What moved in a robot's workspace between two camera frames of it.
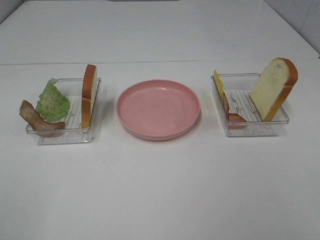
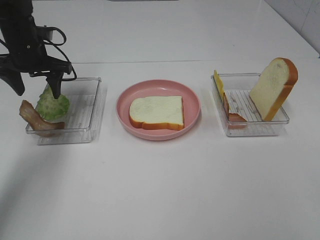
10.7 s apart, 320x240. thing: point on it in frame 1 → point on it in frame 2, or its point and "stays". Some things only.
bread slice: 88,93 → 157,112
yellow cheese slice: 219,83 stays
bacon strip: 232,117 stays
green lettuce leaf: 52,105 stays
